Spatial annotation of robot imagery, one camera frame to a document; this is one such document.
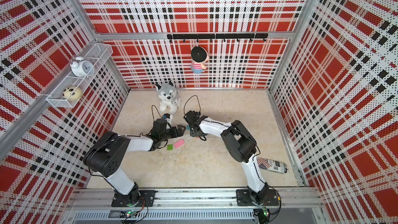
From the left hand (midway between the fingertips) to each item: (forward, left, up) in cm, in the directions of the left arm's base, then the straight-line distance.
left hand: (182, 128), depth 97 cm
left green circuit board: (-44, +19, 0) cm, 48 cm away
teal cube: (-4, -5, +6) cm, 9 cm away
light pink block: (-9, +2, -3) cm, 10 cm away
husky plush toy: (+13, +8, +11) cm, 19 cm away
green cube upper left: (-12, +6, -2) cm, 14 cm away
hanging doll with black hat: (+31, -11, +30) cm, 45 cm away
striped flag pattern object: (-24, -50, +1) cm, 55 cm away
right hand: (-1, -11, -2) cm, 11 cm away
